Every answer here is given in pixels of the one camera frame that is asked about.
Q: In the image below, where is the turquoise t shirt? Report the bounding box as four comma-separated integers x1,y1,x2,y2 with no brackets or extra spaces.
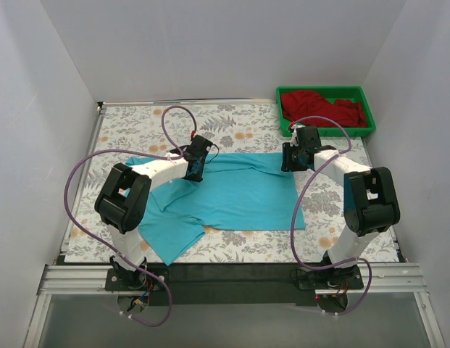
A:
138,153,305,265

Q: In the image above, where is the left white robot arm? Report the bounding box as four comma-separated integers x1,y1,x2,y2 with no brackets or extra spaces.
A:
95,135,213,290

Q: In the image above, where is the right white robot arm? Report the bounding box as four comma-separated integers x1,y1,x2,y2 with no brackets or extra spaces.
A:
281,125,400,289

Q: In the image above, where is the red t shirt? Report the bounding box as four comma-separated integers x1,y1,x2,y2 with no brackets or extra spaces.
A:
280,90,367,128

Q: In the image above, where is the green plastic bin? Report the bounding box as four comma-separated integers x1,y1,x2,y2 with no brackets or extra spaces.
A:
276,86,375,137

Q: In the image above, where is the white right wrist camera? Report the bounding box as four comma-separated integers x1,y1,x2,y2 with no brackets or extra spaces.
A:
288,124,301,146

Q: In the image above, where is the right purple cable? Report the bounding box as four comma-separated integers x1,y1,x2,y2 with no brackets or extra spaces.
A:
288,115,373,317

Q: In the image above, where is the purple cable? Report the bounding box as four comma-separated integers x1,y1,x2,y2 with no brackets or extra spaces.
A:
63,105,199,327
288,115,373,317

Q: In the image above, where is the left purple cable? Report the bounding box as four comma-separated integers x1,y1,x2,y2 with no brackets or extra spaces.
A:
63,105,199,327

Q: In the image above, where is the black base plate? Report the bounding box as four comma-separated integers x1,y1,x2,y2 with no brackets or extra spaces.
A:
104,262,364,307

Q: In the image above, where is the aluminium front rail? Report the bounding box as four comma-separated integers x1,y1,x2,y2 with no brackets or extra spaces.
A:
38,262,428,294

